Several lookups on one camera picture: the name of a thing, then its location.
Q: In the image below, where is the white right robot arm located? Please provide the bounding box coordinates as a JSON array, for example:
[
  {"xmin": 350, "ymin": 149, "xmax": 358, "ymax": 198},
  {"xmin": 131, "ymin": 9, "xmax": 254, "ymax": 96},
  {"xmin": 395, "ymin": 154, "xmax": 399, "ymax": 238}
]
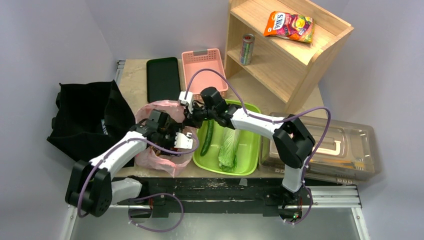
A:
[{"xmin": 178, "ymin": 87, "xmax": 316, "ymax": 204}]

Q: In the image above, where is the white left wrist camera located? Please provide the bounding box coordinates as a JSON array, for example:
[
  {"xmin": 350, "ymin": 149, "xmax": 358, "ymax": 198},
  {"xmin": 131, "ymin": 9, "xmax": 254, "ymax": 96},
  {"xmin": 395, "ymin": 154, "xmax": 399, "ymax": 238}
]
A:
[{"xmin": 174, "ymin": 132, "xmax": 194, "ymax": 150}]

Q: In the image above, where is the wooden shelf unit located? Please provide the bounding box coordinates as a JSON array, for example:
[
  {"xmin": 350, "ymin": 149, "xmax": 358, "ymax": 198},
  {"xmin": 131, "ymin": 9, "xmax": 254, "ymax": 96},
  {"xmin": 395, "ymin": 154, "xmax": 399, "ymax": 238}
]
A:
[{"xmin": 224, "ymin": 0, "xmax": 354, "ymax": 113}]

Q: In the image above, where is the pink plastic grocery bag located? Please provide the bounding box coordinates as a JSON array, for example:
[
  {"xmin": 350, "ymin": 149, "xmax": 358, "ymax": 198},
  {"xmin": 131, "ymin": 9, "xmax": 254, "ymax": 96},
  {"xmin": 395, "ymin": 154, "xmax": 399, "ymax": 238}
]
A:
[{"xmin": 134, "ymin": 100, "xmax": 194, "ymax": 177}]

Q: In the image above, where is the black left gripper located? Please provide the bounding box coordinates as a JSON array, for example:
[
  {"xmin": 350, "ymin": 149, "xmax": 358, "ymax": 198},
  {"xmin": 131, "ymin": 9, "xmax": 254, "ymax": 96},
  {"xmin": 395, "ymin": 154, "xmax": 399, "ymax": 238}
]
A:
[{"xmin": 157, "ymin": 124, "xmax": 185, "ymax": 156}]

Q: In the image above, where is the black cloth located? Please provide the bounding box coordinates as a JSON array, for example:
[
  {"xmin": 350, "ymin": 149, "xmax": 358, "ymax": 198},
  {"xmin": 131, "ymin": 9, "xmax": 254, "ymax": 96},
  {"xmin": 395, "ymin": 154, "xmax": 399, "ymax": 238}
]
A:
[{"xmin": 47, "ymin": 80, "xmax": 136, "ymax": 162}]

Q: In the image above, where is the green plastic tray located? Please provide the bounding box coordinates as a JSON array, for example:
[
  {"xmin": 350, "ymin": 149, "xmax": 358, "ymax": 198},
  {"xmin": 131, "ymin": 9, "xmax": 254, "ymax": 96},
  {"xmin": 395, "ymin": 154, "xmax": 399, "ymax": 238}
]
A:
[{"xmin": 192, "ymin": 99, "xmax": 262, "ymax": 177}]

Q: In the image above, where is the orange snack packet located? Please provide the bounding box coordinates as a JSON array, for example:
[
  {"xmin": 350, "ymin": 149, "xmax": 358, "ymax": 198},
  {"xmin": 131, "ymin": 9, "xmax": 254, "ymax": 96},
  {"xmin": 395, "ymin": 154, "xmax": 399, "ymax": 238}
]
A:
[{"xmin": 263, "ymin": 11, "xmax": 315, "ymax": 44}]

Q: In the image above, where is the pink perforated plastic basket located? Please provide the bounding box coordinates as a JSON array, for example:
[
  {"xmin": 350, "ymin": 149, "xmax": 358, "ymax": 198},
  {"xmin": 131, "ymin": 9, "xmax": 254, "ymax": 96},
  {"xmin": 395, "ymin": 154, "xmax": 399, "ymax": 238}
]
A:
[{"xmin": 181, "ymin": 48, "xmax": 229, "ymax": 101}]

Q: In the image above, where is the black rectangular tray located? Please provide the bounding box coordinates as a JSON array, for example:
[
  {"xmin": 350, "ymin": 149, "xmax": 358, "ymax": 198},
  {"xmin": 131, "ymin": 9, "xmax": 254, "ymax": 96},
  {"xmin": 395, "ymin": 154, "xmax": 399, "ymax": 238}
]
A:
[{"xmin": 146, "ymin": 57, "xmax": 181, "ymax": 103}]

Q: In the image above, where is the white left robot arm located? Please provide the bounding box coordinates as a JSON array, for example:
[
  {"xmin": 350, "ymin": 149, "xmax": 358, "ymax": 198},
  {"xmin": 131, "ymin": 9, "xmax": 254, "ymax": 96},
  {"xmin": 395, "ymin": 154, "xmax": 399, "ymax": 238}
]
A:
[{"xmin": 65, "ymin": 110, "xmax": 183, "ymax": 218}]

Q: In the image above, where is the green cucumber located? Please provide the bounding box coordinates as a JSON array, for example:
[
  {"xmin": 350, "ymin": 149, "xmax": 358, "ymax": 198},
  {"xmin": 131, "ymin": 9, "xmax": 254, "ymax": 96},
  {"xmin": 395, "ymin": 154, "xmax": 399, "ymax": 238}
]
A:
[{"xmin": 200, "ymin": 120, "xmax": 215, "ymax": 157}]

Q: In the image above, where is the silver drink can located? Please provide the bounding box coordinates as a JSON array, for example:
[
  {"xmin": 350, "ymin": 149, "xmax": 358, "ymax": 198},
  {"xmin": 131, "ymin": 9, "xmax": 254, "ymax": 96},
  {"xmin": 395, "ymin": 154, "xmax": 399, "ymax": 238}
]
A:
[{"xmin": 239, "ymin": 33, "xmax": 255, "ymax": 66}]

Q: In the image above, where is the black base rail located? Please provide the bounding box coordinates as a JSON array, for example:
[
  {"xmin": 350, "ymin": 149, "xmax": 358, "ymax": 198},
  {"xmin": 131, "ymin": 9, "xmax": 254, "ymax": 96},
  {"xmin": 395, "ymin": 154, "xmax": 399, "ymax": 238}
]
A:
[{"xmin": 67, "ymin": 177, "xmax": 363, "ymax": 220}]

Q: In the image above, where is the napa cabbage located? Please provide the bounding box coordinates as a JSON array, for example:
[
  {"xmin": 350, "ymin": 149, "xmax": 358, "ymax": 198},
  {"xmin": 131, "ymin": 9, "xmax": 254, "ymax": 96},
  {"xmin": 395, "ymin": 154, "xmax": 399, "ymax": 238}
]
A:
[{"xmin": 218, "ymin": 128, "xmax": 241, "ymax": 173}]

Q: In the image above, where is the clear plastic toolbox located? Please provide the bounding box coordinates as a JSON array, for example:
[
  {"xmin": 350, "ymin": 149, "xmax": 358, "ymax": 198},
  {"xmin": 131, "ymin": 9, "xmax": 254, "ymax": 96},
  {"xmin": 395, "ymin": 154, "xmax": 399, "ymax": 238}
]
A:
[{"xmin": 258, "ymin": 116, "xmax": 381, "ymax": 185}]

